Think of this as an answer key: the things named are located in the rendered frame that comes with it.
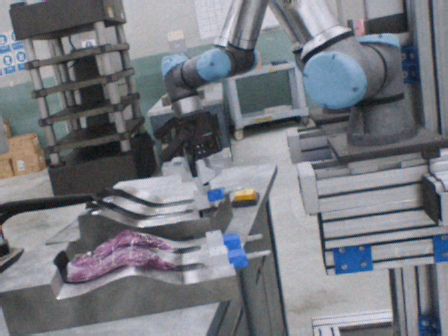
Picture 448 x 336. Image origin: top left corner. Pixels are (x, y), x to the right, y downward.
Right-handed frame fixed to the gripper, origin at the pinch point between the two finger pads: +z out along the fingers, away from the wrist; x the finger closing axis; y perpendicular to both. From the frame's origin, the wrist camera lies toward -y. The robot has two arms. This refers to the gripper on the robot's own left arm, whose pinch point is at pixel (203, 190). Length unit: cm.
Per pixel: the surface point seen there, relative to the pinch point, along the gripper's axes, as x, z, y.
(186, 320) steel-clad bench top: -41.1, 20.8, 1.6
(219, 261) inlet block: -28.9, 13.2, 7.8
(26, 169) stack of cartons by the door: 539, -48, -414
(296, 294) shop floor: 134, 76, -8
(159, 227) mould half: -6.4, 6.0, -12.6
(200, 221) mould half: -6.4, 7.1, -1.2
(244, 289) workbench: 15.4, 33.3, -1.0
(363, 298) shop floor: 126, 82, 24
